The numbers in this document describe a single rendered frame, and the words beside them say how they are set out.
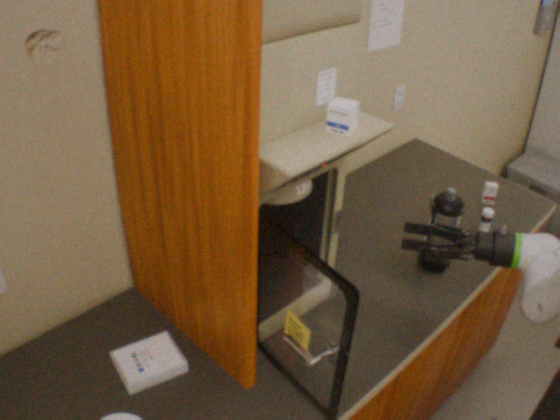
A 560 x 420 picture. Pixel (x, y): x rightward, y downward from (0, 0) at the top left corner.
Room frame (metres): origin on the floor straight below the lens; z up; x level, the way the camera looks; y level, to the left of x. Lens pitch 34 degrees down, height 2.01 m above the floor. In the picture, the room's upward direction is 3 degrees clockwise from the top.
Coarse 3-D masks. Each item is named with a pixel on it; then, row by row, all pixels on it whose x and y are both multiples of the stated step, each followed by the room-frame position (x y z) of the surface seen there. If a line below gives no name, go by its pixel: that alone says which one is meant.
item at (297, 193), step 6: (300, 186) 1.06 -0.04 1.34; (306, 186) 1.08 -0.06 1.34; (288, 192) 1.04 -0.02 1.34; (294, 192) 1.05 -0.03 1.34; (300, 192) 1.05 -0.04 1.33; (306, 192) 1.07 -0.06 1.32; (276, 198) 1.03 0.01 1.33; (282, 198) 1.03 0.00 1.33; (288, 198) 1.03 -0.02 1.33; (294, 198) 1.04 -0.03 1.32; (300, 198) 1.05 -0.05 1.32; (276, 204) 1.02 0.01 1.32
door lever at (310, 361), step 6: (288, 336) 0.73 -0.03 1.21; (288, 342) 0.72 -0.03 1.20; (294, 342) 0.72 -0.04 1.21; (294, 348) 0.70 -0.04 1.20; (300, 348) 0.70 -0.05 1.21; (324, 348) 0.71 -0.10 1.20; (300, 354) 0.69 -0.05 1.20; (306, 354) 0.68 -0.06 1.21; (324, 354) 0.69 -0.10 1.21; (330, 354) 0.69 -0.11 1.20; (306, 360) 0.67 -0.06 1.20; (312, 360) 0.67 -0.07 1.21; (318, 360) 0.68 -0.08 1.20; (312, 366) 0.66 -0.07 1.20
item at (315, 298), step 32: (288, 256) 0.81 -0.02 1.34; (288, 288) 0.80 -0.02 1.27; (320, 288) 0.73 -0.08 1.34; (352, 288) 0.68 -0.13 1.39; (256, 320) 0.89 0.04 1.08; (320, 320) 0.73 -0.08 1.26; (352, 320) 0.66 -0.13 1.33; (288, 352) 0.79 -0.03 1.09; (320, 352) 0.72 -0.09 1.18; (320, 384) 0.71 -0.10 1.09
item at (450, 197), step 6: (444, 192) 1.33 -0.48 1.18; (450, 192) 1.29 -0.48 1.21; (438, 198) 1.30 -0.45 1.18; (444, 198) 1.30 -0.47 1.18; (450, 198) 1.28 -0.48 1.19; (456, 198) 1.30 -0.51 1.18; (438, 204) 1.28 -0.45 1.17; (444, 204) 1.27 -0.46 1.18; (450, 204) 1.27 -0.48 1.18; (456, 204) 1.27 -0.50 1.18; (462, 204) 1.28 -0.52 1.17; (450, 210) 1.25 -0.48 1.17; (456, 210) 1.26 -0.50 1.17
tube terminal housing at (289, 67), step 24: (360, 24) 1.14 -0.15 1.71; (264, 48) 0.94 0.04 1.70; (288, 48) 0.99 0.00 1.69; (312, 48) 1.03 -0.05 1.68; (336, 48) 1.09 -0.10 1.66; (264, 72) 0.94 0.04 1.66; (288, 72) 0.99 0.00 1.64; (312, 72) 1.04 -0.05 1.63; (264, 96) 0.94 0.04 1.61; (288, 96) 0.99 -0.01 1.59; (312, 96) 1.04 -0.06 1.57; (336, 96) 1.10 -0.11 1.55; (264, 120) 0.95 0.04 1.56; (288, 120) 0.99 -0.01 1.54; (312, 120) 1.04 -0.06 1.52; (336, 168) 1.16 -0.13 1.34; (336, 192) 1.12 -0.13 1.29; (336, 240) 1.14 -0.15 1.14
